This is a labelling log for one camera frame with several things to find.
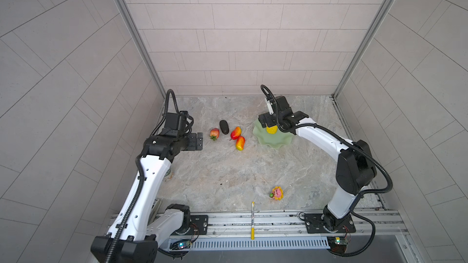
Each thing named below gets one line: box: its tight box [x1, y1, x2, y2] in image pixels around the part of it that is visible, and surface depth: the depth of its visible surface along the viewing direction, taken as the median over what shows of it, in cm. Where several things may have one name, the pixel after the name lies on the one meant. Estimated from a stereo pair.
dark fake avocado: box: [219, 119, 230, 135], surface depth 101 cm
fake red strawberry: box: [209, 127, 220, 141], surface depth 97 cm
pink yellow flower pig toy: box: [269, 186, 284, 201], surface depth 77 cm
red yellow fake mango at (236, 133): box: [229, 126, 242, 141], surface depth 98 cm
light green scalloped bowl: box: [252, 117, 295, 149], surface depth 96 cm
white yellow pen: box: [251, 200, 256, 240], surface depth 72 cm
